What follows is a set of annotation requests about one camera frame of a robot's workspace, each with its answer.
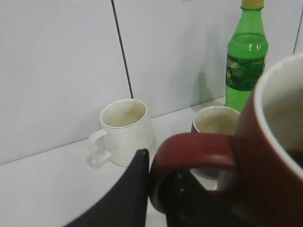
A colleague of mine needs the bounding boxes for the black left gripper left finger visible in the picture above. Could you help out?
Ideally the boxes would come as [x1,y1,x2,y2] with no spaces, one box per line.
[66,148,149,227]

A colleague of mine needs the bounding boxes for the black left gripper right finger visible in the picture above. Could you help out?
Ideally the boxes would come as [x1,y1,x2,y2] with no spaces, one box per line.
[165,170,237,227]

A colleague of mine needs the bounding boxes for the red mug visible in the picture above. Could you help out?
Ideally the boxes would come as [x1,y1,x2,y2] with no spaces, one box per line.
[149,53,303,227]

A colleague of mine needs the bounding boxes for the dark grey mug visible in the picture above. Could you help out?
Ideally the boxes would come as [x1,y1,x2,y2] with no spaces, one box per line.
[191,106,240,182]

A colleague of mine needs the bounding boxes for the green soda bottle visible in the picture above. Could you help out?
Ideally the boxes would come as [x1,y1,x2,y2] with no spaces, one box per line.
[225,0,269,112]

